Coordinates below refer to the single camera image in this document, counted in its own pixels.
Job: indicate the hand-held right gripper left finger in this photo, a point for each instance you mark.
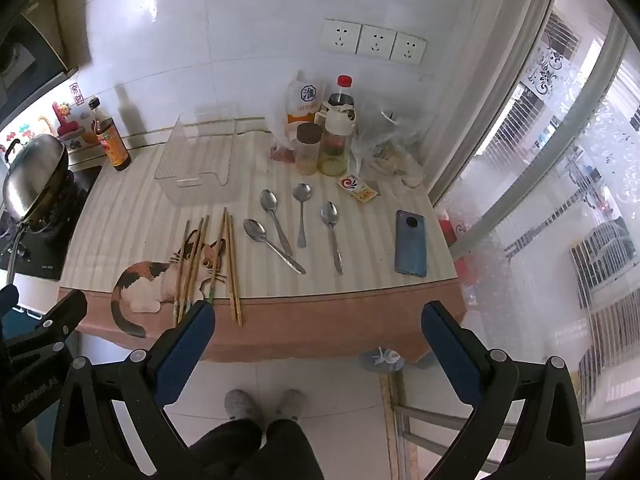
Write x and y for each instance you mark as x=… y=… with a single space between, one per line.
x=185 y=347

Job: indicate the small colourful cardboard box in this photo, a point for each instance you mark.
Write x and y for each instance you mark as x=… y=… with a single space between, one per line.
x=356 y=186

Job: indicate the striped cat print tablecloth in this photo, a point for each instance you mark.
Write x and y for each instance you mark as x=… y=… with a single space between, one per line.
x=350 y=300

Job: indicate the range hood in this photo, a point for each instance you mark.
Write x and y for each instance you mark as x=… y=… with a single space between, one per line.
x=30 y=70

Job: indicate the pink food packet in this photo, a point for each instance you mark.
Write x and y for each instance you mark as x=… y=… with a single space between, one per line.
x=282 y=154

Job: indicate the set of wooden chopsticks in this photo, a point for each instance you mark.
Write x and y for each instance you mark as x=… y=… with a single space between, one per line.
x=233 y=280

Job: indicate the clear plastic tray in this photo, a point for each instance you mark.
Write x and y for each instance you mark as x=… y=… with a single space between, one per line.
x=200 y=165

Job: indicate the oil bottle with white lid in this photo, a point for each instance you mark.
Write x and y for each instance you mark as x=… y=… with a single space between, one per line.
x=332 y=155

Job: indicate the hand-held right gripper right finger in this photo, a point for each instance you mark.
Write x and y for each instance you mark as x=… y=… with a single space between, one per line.
x=450 y=347

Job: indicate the white and orange salt bag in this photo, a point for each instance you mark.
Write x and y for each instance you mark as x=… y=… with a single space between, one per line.
x=302 y=102

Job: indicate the stainless steel wok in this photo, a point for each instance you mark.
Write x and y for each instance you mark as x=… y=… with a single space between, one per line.
x=35 y=175

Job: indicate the metal table frame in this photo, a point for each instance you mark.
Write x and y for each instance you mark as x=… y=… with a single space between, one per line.
x=405 y=440

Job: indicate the grey slipper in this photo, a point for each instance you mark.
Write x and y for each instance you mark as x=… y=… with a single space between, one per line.
x=290 y=404
x=242 y=405

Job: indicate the dark bottle with red cap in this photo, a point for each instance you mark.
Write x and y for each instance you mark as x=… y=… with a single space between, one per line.
x=340 y=96

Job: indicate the person's left leg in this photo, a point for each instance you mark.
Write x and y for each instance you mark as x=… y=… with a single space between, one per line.
x=225 y=450

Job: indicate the red plastic bag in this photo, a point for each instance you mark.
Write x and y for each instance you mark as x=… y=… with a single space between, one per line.
x=462 y=265

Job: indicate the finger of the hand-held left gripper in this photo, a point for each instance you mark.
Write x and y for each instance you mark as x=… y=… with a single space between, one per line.
x=7 y=305
x=67 y=312

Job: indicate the patterned glass sliding door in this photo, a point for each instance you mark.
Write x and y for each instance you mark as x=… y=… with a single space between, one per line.
x=550 y=210

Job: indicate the blue smartphone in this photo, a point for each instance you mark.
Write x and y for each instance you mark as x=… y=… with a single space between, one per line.
x=411 y=245

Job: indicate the pale blue plastic item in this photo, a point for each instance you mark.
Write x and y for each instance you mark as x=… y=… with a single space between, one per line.
x=372 y=362

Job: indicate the soy sauce bottle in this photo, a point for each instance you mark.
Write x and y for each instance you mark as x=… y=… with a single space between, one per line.
x=114 y=145

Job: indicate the person's right leg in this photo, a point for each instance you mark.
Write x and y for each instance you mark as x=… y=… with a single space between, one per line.
x=290 y=450

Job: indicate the clear plastic bag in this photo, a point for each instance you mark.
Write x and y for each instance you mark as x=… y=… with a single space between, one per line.
x=395 y=130

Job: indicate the person's left forearm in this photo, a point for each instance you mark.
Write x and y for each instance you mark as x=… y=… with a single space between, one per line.
x=30 y=452

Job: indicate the black gas stove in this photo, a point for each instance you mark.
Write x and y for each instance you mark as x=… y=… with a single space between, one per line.
x=50 y=255

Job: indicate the person's leg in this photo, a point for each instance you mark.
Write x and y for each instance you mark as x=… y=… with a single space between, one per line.
x=225 y=450
x=290 y=450

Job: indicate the spice jar with brown lid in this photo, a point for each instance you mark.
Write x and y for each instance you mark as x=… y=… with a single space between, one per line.
x=308 y=135

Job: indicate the colourful wall sticker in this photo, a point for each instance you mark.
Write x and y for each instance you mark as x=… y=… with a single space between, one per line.
x=65 y=120

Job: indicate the stainless steel spoon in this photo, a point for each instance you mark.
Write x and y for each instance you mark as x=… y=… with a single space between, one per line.
x=329 y=214
x=301 y=193
x=268 y=201
x=255 y=230

